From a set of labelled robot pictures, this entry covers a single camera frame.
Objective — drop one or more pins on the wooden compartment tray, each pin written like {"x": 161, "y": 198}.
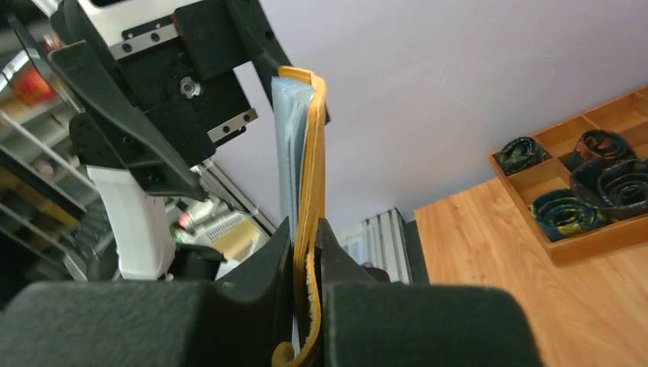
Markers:
{"x": 581, "y": 184}

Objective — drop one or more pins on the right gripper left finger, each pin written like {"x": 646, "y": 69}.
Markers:
{"x": 237, "y": 320}

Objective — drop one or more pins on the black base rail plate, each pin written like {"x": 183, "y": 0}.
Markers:
{"x": 418, "y": 270}

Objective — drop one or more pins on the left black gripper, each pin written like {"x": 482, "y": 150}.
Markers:
{"x": 157, "y": 81}

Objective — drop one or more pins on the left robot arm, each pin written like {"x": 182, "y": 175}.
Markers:
{"x": 144, "y": 245}

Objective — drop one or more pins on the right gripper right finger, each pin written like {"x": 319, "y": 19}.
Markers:
{"x": 367, "y": 322}

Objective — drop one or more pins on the yellow leather card holder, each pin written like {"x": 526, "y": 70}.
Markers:
{"x": 312, "y": 208}

